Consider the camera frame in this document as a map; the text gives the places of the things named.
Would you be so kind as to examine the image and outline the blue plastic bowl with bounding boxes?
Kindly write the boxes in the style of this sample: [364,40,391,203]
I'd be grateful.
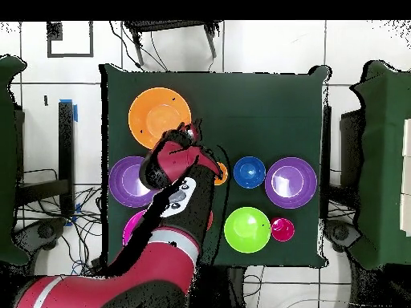
[233,156,267,189]

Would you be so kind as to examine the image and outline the green plastic bowl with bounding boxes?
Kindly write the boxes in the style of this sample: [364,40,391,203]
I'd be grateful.
[223,206,272,254]

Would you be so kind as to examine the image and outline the large yellow-orange plastic bowl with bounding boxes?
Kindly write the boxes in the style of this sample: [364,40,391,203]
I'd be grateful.
[128,87,193,151]

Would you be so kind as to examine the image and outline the black table frame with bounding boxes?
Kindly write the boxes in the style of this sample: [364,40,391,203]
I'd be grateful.
[12,99,79,219]
[320,105,364,222]

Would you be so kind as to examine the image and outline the green cloth side table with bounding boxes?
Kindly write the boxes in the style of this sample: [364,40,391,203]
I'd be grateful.
[0,54,30,266]
[348,59,411,271]

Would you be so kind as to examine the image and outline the black floor stand base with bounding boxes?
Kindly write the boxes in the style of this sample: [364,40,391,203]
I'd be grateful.
[324,219,362,253]
[12,217,68,254]

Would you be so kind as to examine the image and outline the dark green table cloth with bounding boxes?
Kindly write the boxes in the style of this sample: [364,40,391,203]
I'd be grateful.
[100,63,332,269]

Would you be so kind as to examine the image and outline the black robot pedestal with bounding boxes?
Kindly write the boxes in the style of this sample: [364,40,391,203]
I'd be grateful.
[189,265,246,308]

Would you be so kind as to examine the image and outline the large pink plastic bowl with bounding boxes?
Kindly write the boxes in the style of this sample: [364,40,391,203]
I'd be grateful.
[121,209,147,246]

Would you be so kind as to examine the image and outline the orange plastic cup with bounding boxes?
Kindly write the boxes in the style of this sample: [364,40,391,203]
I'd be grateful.
[214,161,230,186]

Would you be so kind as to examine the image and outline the black metal stand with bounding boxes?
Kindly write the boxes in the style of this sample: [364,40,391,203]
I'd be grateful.
[123,20,223,67]

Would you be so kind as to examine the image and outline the red plastic cup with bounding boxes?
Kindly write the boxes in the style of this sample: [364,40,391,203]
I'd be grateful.
[270,217,295,242]

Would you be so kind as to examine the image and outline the floor cable bundle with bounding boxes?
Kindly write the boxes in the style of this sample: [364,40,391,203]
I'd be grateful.
[15,168,104,277]

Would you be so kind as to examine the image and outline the white boxes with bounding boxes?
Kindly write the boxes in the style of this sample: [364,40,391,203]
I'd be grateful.
[399,118,411,237]

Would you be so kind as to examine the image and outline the purple plastic bowl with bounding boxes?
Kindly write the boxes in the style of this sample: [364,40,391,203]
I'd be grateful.
[108,156,160,209]
[264,156,318,210]

